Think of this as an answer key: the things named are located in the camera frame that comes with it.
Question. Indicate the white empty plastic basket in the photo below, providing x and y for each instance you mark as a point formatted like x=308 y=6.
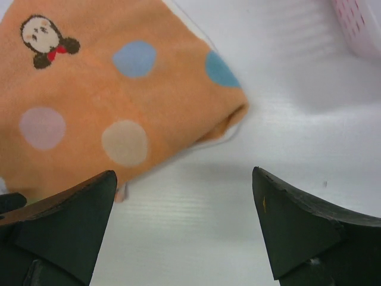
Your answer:
x=360 y=23

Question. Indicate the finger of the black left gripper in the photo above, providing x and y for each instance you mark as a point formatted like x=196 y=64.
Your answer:
x=11 y=201

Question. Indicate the orange dotted cartoon towel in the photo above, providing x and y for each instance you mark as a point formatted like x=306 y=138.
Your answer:
x=89 y=86

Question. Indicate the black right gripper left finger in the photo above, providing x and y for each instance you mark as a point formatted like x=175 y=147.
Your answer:
x=56 y=241

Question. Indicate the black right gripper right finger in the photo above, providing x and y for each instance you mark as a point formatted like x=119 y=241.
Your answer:
x=310 y=241

